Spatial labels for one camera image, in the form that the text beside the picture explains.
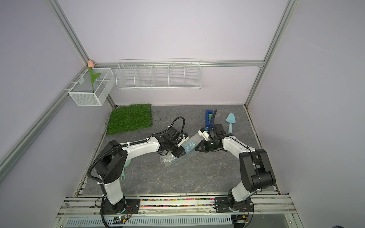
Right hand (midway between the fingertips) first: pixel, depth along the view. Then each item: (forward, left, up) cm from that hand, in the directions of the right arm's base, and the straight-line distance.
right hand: (195, 148), depth 87 cm
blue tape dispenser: (+28, -11, 0) cm, 30 cm away
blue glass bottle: (+3, +4, -1) cm, 5 cm away
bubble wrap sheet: (-6, +17, +1) cm, 18 cm away
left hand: (-1, +9, -3) cm, 10 cm away
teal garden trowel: (+29, -29, -7) cm, 42 cm away
